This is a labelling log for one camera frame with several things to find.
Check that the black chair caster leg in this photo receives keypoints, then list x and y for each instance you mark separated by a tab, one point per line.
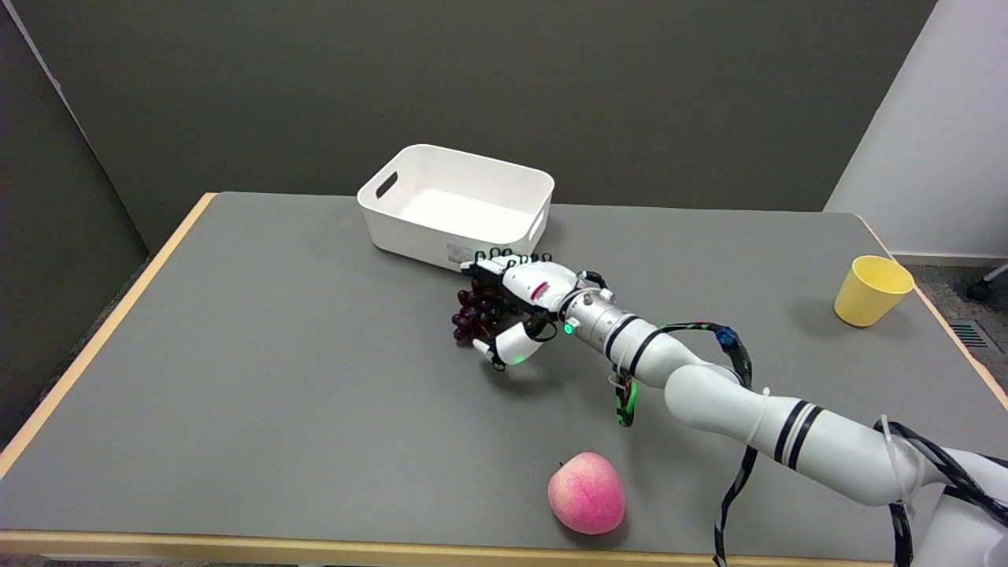
988	282

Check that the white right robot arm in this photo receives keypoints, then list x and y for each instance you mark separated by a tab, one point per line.
709	394

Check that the yellow plastic cup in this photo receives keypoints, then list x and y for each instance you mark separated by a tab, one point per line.
870	291

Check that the dark purple grape bunch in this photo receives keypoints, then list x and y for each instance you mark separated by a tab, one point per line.
476	315

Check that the pink peach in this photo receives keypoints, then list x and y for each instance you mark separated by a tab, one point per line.
587	494

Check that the black floor vent grille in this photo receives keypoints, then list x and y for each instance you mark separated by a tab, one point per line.
969	335

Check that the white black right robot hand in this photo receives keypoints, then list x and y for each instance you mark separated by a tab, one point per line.
535	283

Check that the white plastic storage bin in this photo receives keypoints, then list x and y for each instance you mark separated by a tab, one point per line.
457	209

